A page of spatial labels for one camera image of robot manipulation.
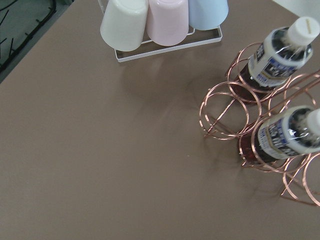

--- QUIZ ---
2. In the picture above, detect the white cup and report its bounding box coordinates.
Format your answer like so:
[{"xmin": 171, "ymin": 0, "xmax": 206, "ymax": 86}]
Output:
[{"xmin": 100, "ymin": 0, "xmax": 149, "ymax": 52}]

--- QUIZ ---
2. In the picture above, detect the white cup rack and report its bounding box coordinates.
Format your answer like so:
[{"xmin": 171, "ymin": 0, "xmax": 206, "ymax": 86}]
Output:
[{"xmin": 98, "ymin": 0, "xmax": 222, "ymax": 63}]

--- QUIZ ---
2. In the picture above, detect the tea bottle white cap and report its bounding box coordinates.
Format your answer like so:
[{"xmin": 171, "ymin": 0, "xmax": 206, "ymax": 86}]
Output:
[{"xmin": 230, "ymin": 16, "xmax": 320, "ymax": 103}]

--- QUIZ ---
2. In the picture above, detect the light blue cup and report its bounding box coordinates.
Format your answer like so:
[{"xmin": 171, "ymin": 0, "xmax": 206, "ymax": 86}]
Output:
[{"xmin": 188, "ymin": 0, "xmax": 229, "ymax": 31}]

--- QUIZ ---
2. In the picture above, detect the copper wire bottle basket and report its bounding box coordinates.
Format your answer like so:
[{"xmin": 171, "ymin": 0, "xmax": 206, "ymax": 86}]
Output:
[{"xmin": 199, "ymin": 42, "xmax": 320, "ymax": 206}]

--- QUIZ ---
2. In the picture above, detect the pink cup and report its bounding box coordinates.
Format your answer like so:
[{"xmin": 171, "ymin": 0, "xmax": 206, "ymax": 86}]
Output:
[{"xmin": 146, "ymin": 0, "xmax": 189, "ymax": 46}]

